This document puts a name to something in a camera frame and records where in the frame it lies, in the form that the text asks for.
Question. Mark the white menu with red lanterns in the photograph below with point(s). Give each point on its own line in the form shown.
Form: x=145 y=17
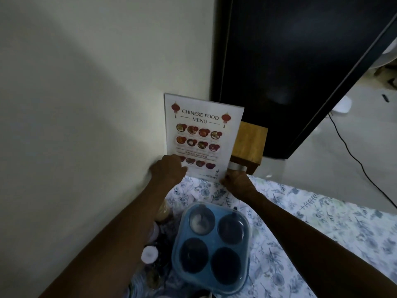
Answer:
x=201 y=127

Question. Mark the person's right forearm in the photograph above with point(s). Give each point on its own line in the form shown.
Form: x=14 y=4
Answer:
x=310 y=245

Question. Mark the person's left hand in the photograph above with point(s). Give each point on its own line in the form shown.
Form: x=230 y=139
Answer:
x=169 y=172

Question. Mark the small black floor object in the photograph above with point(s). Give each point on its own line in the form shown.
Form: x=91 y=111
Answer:
x=385 y=98

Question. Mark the white cap dark bottle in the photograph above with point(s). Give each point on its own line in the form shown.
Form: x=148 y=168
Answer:
x=149 y=254

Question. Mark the black refrigerator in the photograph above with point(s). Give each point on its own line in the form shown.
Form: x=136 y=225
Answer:
x=294 y=58

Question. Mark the white standing fan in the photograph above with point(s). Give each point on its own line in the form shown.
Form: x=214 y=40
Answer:
x=342 y=105

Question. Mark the light wooden stool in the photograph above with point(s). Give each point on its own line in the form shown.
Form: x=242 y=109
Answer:
x=251 y=142

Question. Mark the person's left forearm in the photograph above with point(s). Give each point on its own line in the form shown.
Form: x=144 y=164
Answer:
x=114 y=248

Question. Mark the floral tablecloth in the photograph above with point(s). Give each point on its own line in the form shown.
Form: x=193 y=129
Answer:
x=341 y=223

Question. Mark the person's right hand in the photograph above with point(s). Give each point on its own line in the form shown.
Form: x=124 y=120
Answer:
x=240 y=184

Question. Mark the blue condiment caddy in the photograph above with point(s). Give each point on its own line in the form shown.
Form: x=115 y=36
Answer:
x=211 y=232

